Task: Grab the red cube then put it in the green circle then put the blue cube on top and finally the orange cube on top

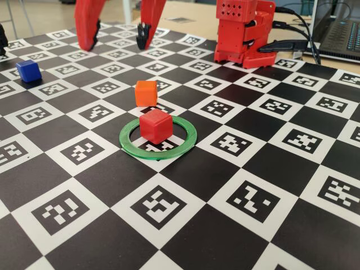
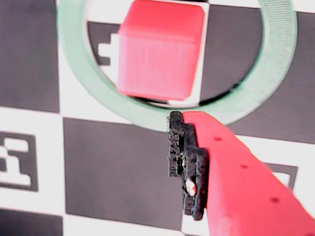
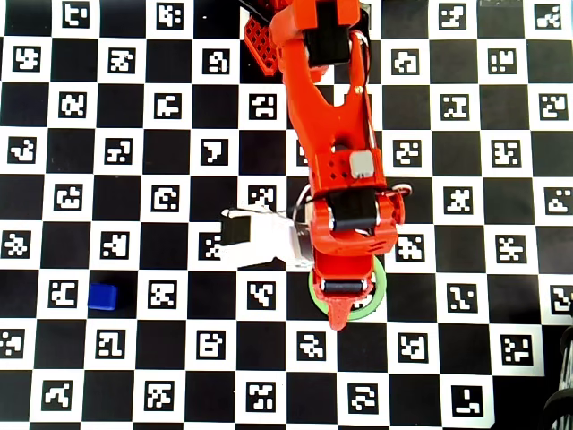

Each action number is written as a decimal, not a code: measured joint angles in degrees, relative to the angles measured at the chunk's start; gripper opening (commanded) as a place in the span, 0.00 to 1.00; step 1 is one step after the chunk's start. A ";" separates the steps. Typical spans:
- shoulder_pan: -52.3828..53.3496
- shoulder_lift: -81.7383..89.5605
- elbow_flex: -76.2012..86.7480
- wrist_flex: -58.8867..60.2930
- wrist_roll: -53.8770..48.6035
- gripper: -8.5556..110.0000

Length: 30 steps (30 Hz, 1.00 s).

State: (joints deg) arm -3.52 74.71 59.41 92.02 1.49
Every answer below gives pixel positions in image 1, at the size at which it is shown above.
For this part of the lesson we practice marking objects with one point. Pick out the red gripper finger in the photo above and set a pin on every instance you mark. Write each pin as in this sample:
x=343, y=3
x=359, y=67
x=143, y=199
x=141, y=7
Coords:
x=87, y=25
x=152, y=14

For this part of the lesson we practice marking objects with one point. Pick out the blue cube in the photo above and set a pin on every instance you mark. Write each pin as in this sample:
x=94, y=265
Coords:
x=28, y=70

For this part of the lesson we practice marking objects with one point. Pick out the orange cube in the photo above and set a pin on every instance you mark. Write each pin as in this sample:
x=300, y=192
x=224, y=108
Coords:
x=145, y=94

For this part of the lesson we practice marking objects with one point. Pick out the red cube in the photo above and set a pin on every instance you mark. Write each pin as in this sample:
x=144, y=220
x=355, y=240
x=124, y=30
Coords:
x=154, y=126

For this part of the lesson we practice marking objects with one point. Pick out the red robot base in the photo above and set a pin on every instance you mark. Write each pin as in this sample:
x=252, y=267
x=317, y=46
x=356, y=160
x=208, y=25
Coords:
x=233, y=42

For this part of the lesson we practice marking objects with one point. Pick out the red robot arm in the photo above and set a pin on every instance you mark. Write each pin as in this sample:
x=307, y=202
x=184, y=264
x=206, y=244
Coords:
x=236, y=8

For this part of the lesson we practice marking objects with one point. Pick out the black stand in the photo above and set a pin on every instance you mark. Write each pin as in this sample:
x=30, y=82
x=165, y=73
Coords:
x=2, y=39

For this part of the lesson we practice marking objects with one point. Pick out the black white marker checkerboard mat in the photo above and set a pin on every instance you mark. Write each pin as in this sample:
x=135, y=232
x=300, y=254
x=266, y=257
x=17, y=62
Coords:
x=197, y=182

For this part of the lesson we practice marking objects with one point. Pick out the dark laptop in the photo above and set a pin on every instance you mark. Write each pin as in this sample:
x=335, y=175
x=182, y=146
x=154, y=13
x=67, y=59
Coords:
x=337, y=33

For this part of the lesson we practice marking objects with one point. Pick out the white post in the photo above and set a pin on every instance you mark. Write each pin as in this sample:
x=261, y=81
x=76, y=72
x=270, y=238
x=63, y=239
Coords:
x=127, y=11

